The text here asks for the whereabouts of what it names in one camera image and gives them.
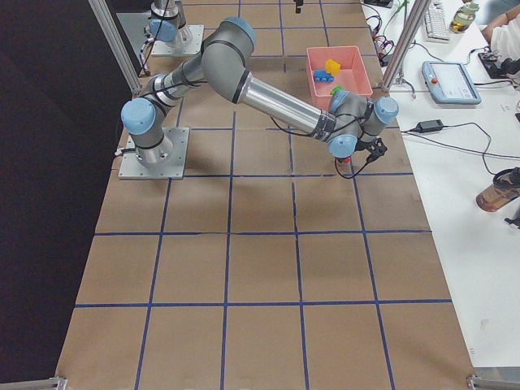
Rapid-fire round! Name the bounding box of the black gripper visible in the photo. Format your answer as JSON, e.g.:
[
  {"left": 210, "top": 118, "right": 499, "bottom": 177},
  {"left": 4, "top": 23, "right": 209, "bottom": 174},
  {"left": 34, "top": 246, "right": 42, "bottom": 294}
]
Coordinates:
[{"left": 343, "top": 140, "right": 366, "bottom": 159}]

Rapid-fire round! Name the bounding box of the green building block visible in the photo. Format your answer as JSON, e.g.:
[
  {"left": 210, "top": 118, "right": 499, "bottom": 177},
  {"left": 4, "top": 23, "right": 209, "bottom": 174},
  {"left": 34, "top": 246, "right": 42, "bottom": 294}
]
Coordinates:
[{"left": 329, "top": 85, "right": 343, "bottom": 96}]

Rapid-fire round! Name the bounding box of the yellow building block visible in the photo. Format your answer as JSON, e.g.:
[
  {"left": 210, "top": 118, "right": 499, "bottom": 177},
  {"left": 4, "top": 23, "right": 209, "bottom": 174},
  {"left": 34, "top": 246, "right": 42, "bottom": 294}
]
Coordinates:
[{"left": 324, "top": 58, "right": 341, "bottom": 77}]

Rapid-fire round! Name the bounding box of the blue building block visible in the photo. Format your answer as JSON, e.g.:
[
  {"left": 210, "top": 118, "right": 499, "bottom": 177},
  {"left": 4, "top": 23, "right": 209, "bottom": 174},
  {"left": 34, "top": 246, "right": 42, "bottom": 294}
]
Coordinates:
[{"left": 313, "top": 69, "right": 334, "bottom": 83}]

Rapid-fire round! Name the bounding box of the pink plastic box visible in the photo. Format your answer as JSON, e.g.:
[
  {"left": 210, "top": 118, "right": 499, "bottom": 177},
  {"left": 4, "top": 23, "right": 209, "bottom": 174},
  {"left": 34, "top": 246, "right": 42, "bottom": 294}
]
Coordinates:
[{"left": 306, "top": 45, "right": 373, "bottom": 109}]

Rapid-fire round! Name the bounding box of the black power adapter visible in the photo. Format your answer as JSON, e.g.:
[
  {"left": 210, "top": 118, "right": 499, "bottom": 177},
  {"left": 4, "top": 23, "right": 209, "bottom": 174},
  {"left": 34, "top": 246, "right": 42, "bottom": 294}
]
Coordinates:
[{"left": 415, "top": 119, "right": 444, "bottom": 133}]

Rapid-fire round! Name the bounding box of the teach pendant tablet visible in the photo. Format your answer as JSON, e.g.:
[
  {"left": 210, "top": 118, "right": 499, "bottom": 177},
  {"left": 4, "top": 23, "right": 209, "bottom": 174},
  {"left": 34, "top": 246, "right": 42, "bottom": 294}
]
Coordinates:
[{"left": 421, "top": 61, "right": 482, "bottom": 106}]

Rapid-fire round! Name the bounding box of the white keyboard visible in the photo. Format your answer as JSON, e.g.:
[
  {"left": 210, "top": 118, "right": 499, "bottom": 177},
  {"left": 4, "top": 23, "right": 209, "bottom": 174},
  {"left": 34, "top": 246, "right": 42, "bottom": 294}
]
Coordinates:
[{"left": 423, "top": 0, "right": 450, "bottom": 44}]

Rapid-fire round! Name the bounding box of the brown drink bottle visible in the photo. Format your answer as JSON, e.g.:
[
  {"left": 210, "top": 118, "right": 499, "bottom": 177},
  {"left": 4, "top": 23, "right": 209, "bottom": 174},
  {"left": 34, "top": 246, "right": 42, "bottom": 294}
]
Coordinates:
[{"left": 475, "top": 167, "right": 519, "bottom": 212}]

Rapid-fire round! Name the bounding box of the green drink bottle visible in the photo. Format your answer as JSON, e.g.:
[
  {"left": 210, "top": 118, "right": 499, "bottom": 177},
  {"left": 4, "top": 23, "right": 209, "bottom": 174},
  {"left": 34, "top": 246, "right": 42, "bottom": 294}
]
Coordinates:
[{"left": 448, "top": 0, "right": 479, "bottom": 33}]

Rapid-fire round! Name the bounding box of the seated person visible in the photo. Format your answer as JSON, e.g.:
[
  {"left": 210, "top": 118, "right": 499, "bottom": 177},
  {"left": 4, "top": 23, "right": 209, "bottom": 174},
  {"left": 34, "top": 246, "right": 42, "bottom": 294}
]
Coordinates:
[{"left": 481, "top": 6, "right": 519, "bottom": 64}]

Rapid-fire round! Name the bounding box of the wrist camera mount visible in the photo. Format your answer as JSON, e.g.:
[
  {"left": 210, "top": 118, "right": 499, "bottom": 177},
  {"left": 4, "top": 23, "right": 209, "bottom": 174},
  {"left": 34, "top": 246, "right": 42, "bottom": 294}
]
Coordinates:
[{"left": 366, "top": 137, "right": 388, "bottom": 163}]

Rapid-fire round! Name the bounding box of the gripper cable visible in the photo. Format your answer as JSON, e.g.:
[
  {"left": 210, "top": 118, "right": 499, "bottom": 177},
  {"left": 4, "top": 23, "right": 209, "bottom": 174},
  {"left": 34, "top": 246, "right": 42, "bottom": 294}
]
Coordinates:
[{"left": 333, "top": 152, "right": 377, "bottom": 180}]

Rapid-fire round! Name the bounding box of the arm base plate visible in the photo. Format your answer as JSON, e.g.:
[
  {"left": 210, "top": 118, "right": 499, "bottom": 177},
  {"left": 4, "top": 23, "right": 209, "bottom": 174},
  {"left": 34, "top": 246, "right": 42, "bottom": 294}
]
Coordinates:
[
  {"left": 151, "top": 24, "right": 205, "bottom": 57},
  {"left": 118, "top": 128, "right": 190, "bottom": 180}
]

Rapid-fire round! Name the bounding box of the aluminium frame post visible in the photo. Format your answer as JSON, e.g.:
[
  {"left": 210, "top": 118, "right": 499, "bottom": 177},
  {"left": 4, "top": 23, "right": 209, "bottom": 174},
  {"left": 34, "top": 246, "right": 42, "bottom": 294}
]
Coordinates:
[{"left": 381, "top": 0, "right": 430, "bottom": 92}]

